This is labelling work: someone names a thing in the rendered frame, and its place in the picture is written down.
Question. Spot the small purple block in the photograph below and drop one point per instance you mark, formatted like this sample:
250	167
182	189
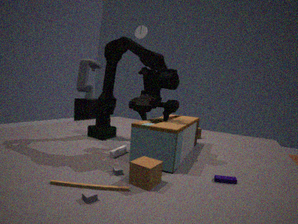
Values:
224	179

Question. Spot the long thin wooden stick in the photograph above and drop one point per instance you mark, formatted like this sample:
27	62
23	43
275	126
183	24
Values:
89	186

